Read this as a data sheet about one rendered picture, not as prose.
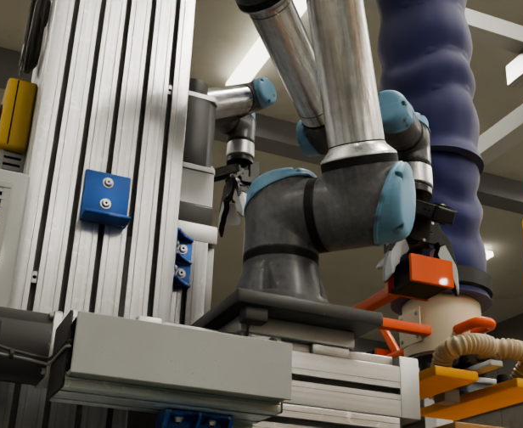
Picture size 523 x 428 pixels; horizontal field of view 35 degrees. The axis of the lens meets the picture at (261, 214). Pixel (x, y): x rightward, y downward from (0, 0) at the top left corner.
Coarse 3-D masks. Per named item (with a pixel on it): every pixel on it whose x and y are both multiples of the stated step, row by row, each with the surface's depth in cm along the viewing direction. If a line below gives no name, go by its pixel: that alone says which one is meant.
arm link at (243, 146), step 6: (228, 144) 221; (234, 144) 220; (240, 144) 219; (246, 144) 220; (252, 144) 222; (228, 150) 220; (234, 150) 219; (240, 150) 219; (246, 150) 219; (252, 150) 221; (252, 156) 221
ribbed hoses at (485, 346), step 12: (456, 336) 160; (468, 336) 159; (480, 336) 160; (492, 336) 163; (444, 348) 160; (456, 348) 158; (468, 348) 159; (480, 348) 160; (492, 348) 161; (504, 348) 163; (516, 348) 163; (432, 360) 162; (444, 360) 161; (516, 360) 165; (516, 372) 169; (432, 396) 194
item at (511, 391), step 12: (504, 384) 166; (516, 384) 163; (468, 396) 176; (480, 396) 172; (492, 396) 170; (504, 396) 170; (516, 396) 170; (420, 408) 191; (432, 408) 187; (444, 408) 183; (456, 408) 182; (468, 408) 182; (480, 408) 182; (492, 408) 181
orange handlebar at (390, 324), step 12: (372, 300) 158; (384, 300) 154; (384, 324) 169; (396, 324) 171; (408, 324) 172; (420, 324) 173; (456, 324) 173; (468, 324) 168; (480, 324) 167; (492, 324) 168
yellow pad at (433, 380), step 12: (420, 372) 160; (432, 372) 157; (444, 372) 157; (456, 372) 158; (468, 372) 159; (420, 384) 163; (432, 384) 162; (444, 384) 162; (456, 384) 162; (420, 396) 172
